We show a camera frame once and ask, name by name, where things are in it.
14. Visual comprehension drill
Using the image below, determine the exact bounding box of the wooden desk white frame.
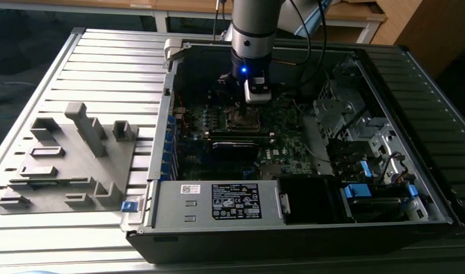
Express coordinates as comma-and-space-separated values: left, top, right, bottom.
0, 0, 388, 44

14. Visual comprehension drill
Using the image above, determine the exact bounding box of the blue disk carrier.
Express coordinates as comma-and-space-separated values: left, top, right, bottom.
342, 183, 420, 224

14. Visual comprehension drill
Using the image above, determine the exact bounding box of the grey parts rack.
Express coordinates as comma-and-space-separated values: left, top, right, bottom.
0, 102, 140, 215

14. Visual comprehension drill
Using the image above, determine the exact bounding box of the silver chipset heatsink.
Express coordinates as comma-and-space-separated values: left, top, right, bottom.
260, 163, 286, 180

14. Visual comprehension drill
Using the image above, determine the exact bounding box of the green motherboard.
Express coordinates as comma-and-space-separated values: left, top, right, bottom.
170, 95, 322, 181

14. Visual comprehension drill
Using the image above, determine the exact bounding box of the blue plastic clip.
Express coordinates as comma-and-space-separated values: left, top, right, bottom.
120, 200, 140, 213

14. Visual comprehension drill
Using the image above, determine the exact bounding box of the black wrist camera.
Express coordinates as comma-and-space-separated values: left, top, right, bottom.
216, 72, 244, 87

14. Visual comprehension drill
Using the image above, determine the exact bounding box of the black PC case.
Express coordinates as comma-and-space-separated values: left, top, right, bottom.
120, 37, 465, 265

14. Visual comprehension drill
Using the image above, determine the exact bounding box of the blue plastic latch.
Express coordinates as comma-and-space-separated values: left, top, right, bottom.
356, 160, 372, 178

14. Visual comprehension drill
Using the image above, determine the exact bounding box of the silver power supply unit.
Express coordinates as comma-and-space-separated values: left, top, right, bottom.
139, 179, 286, 229

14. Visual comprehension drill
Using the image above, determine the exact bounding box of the thick black cable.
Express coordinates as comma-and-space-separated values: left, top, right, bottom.
334, 103, 371, 142

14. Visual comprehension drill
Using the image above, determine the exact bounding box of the black graphics card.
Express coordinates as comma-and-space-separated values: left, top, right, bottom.
211, 140, 262, 175

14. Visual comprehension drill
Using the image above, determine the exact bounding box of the black plastic bracket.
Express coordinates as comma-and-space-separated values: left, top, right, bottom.
326, 139, 375, 174

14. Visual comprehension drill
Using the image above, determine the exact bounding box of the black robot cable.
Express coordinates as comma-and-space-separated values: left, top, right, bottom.
287, 0, 330, 88

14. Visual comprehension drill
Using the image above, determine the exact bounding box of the silver metal bracket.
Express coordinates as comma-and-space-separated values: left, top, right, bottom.
312, 98, 358, 125

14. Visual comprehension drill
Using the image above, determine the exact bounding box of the black office chair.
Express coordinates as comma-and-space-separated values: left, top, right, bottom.
0, 17, 32, 76

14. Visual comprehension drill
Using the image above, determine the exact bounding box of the wooden cabinet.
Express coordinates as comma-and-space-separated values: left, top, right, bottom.
371, 0, 465, 79

